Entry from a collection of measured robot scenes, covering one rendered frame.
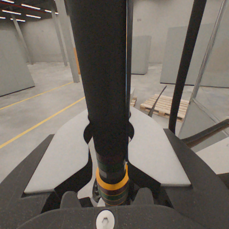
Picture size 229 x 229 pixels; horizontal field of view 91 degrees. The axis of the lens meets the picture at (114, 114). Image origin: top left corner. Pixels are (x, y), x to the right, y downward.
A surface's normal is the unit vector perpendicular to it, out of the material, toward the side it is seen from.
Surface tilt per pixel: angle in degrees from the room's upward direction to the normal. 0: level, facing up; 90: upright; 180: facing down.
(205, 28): 90
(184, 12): 90
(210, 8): 90
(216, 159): 50
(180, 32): 90
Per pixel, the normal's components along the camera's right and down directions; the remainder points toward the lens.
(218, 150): -0.78, -0.58
